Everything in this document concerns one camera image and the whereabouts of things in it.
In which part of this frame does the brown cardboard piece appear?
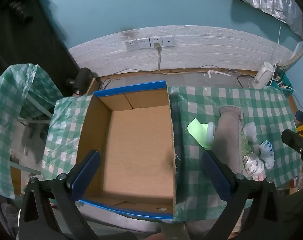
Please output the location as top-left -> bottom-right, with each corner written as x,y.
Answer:
89,77 -> 102,96

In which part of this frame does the white plastic bag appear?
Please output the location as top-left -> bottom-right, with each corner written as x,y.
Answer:
243,122 -> 258,143

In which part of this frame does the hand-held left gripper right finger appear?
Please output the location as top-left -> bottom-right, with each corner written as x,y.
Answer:
202,149 -> 285,240

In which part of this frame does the grey flexible hose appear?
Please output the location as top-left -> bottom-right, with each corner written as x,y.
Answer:
283,20 -> 303,67

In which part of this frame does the blue and white bag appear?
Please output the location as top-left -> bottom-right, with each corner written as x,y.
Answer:
259,140 -> 275,169

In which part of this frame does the grey sock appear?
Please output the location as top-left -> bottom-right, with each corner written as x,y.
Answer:
211,106 -> 244,178

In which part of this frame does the grey plug with cable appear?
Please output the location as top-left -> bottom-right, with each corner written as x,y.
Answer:
154,43 -> 172,75

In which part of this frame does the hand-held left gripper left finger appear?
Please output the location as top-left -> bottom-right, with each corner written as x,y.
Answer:
19,149 -> 102,240

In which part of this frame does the white plastic strip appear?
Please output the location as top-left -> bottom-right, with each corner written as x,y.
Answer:
208,69 -> 232,77

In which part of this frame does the cardboard box with blue rim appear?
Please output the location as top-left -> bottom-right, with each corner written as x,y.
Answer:
76,81 -> 178,221

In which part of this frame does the teal plastic basket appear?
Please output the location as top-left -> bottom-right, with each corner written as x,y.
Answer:
269,72 -> 295,97

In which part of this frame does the green checkered plastic cover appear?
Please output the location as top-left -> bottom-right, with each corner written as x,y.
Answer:
0,64 -> 64,199

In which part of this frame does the green bubble wrap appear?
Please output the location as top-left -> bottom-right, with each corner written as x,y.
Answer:
240,132 -> 252,155

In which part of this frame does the light green paper sheet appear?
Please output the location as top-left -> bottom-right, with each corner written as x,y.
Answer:
187,119 -> 213,149

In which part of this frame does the black round device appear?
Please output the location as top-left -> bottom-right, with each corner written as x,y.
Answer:
66,67 -> 93,96

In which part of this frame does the thin black cable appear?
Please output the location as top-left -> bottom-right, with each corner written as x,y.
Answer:
98,78 -> 112,91
237,74 -> 252,87

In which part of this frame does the white electric kettle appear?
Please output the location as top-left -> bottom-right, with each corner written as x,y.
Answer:
249,61 -> 277,89

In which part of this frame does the green checkered tablecloth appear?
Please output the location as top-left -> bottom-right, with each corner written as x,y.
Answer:
41,85 -> 303,223

